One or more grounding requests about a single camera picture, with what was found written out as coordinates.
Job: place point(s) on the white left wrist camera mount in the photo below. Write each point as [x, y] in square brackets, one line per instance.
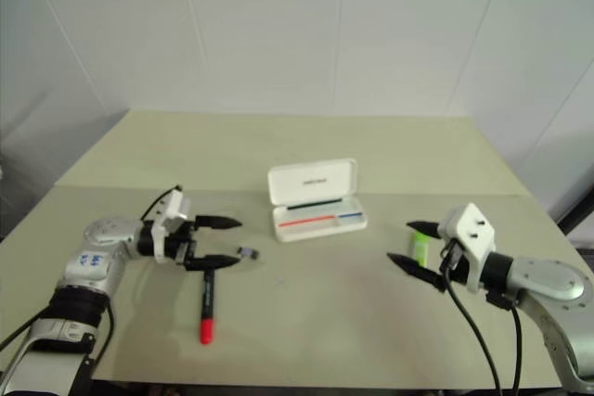
[174, 210]

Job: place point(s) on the red and blue pencil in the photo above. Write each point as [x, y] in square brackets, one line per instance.
[306, 220]

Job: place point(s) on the dark metal frame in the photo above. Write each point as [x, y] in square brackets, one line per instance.
[580, 205]

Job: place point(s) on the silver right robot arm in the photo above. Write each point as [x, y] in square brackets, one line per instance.
[552, 280]

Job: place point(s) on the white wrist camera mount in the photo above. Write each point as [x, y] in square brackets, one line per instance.
[468, 229]
[174, 210]

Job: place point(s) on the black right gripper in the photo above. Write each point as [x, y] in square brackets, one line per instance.
[457, 257]

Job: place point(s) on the black marker with red cap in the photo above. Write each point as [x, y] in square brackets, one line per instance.
[206, 331]

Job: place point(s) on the green eraser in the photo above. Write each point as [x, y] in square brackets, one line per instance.
[419, 250]

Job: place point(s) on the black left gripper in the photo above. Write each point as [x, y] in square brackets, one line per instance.
[178, 245]

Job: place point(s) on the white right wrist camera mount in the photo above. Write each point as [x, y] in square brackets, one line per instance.
[468, 229]

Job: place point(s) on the white hard pencil case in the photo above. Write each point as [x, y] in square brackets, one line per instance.
[315, 178]

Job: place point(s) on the thin black pen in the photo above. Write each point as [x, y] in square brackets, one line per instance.
[315, 203]

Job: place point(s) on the small dark binder clip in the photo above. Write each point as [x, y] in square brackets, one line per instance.
[248, 253]

